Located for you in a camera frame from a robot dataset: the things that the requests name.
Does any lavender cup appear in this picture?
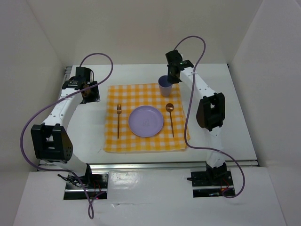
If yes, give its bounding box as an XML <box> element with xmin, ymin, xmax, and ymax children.
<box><xmin>158</xmin><ymin>75</ymin><xmax>173</xmax><ymax>97</ymax></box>

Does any copper fork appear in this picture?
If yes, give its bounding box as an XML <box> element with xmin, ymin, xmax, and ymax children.
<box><xmin>117</xmin><ymin>104</ymin><xmax>122</xmax><ymax>138</ymax></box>

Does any copper spoon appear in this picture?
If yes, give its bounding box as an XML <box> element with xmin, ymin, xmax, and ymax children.
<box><xmin>166</xmin><ymin>103</ymin><xmax>174</xmax><ymax>137</ymax></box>

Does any yellow checkered cloth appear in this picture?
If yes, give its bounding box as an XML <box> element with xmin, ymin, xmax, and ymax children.
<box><xmin>104</xmin><ymin>83</ymin><xmax>190</xmax><ymax>153</ymax></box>

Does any lavender plate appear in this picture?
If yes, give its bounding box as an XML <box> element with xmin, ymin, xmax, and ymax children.
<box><xmin>128</xmin><ymin>105</ymin><xmax>164</xmax><ymax>137</ymax></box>

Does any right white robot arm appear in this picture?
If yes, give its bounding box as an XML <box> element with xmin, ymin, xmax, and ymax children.
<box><xmin>166</xmin><ymin>50</ymin><xmax>225</xmax><ymax>151</ymax></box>

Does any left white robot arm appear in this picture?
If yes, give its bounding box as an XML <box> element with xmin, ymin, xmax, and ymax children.
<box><xmin>31</xmin><ymin>67</ymin><xmax>100</xmax><ymax>188</ymax></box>

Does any aluminium left rail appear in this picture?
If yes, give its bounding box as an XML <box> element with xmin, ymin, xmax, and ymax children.
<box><xmin>63</xmin><ymin>66</ymin><xmax>72</xmax><ymax>83</ymax></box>

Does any aluminium rail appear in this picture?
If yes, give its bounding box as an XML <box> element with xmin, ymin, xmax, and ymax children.
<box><xmin>37</xmin><ymin>161</ymin><xmax>259</xmax><ymax>171</ymax></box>
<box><xmin>63</xmin><ymin>66</ymin><xmax>72</xmax><ymax>83</ymax></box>

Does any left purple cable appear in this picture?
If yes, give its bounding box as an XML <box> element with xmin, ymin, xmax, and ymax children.
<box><xmin>20</xmin><ymin>52</ymin><xmax>115</xmax><ymax>219</ymax></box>

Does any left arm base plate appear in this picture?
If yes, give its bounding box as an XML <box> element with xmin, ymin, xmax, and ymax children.
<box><xmin>63</xmin><ymin>173</ymin><xmax>109</xmax><ymax>200</ymax></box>

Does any aluminium front rail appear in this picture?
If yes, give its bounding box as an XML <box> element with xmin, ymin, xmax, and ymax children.
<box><xmin>37</xmin><ymin>161</ymin><xmax>259</xmax><ymax>171</ymax></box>

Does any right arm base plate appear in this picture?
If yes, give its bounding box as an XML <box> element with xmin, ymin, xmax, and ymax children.
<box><xmin>187</xmin><ymin>171</ymin><xmax>235</xmax><ymax>198</ymax></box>

